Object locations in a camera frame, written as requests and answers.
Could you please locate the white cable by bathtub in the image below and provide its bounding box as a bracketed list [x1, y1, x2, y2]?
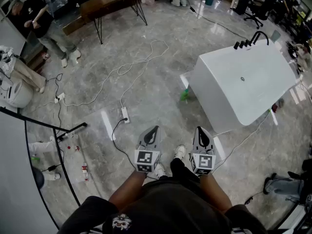
[212, 111, 272, 168]

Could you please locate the black office chair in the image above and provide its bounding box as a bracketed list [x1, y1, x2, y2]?
[243, 0, 277, 29]

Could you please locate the dark wooden table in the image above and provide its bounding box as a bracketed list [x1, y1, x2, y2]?
[79, 0, 149, 45]

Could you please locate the red label plastic bottle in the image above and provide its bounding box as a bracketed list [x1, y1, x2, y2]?
[81, 162, 89, 181]

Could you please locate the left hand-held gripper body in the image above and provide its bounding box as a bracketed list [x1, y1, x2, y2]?
[134, 143, 162, 174]

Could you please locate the person's black shirt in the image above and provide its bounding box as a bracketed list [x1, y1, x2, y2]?
[58, 176, 267, 234]

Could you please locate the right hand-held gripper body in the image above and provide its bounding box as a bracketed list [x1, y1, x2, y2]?
[189, 145, 217, 176]

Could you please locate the black bathtub faucet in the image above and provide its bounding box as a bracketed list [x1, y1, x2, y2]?
[233, 31, 270, 50]

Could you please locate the long white cable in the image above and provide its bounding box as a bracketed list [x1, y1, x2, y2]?
[60, 39, 170, 108]

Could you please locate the round white appliance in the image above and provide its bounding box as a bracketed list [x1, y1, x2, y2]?
[0, 78, 34, 109]

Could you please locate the wooden bench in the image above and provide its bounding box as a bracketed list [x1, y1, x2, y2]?
[61, 15, 85, 36]

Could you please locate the person's right leg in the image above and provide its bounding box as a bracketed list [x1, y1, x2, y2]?
[169, 158, 196, 180]

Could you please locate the black power cable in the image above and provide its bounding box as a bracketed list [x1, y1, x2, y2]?
[111, 117, 137, 171]

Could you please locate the person's right shoe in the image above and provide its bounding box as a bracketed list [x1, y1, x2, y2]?
[173, 144, 186, 160]

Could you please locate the person's left forearm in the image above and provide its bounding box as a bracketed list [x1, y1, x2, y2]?
[108, 170, 148, 212]

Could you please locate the thin black floor cable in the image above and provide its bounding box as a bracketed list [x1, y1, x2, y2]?
[185, 0, 248, 38]

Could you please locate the person's right forearm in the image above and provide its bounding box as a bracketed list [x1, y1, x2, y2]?
[199, 174, 233, 213]

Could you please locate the person's shoe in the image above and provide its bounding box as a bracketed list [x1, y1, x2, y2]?
[153, 163, 168, 180]
[173, 144, 186, 160]

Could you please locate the person's left shoe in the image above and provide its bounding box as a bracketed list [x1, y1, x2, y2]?
[153, 163, 168, 180]

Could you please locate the black metal stand frame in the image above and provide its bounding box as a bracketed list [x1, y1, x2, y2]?
[0, 106, 88, 231]

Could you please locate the white bathtub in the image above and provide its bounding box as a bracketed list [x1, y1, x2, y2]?
[189, 39, 297, 133]

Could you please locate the long white power strip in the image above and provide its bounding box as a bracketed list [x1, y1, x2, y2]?
[121, 106, 131, 124]

